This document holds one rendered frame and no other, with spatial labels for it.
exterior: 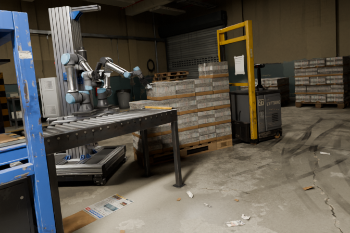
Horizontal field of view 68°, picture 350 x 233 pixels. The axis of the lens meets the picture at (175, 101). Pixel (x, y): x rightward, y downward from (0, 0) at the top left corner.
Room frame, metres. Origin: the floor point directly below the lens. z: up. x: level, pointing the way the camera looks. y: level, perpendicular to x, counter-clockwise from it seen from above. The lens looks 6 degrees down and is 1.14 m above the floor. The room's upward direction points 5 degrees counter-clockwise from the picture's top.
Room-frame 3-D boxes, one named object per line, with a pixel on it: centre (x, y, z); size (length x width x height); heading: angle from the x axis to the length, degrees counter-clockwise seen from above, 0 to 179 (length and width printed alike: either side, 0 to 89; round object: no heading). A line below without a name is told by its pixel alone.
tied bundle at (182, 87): (3.71, -0.08, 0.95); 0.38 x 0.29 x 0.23; 26
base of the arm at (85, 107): (2.92, 1.02, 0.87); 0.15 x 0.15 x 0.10
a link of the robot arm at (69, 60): (2.81, 1.09, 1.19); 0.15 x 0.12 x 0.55; 147
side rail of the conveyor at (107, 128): (2.13, 0.47, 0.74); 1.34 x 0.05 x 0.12; 136
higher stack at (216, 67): (3.97, -0.61, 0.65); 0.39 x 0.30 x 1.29; 26
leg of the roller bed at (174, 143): (2.60, 0.02, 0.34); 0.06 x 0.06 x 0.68; 46
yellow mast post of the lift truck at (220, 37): (4.45, -0.86, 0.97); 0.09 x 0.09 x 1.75; 26
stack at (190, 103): (3.64, 0.04, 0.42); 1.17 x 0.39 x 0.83; 116
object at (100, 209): (2.27, 0.68, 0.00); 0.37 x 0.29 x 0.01; 136
